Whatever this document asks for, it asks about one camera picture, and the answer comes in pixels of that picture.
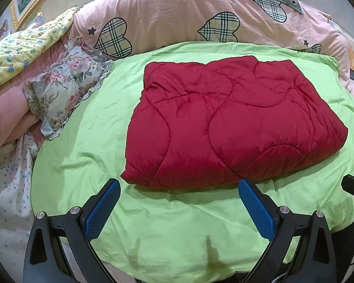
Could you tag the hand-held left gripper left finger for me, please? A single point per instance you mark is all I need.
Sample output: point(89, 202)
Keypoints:
point(103, 209)

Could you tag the yellow floral quilt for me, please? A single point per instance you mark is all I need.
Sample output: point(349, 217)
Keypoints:
point(23, 47)

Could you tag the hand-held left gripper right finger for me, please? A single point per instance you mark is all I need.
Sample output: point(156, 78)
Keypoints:
point(258, 209)

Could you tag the red quilted jacket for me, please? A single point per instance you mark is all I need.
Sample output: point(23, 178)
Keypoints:
point(224, 118)

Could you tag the green blanket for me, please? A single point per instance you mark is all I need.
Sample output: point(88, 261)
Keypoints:
point(165, 221)

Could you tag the white dotted sheet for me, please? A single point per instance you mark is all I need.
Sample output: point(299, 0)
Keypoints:
point(8, 197)

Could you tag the pink bedsheet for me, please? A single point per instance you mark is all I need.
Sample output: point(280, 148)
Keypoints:
point(6, 112)

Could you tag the ruffled floral pillow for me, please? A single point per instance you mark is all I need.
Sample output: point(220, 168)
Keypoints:
point(65, 82)

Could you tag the pink duvet with plaid hearts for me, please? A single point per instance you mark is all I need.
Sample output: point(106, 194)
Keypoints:
point(165, 8)

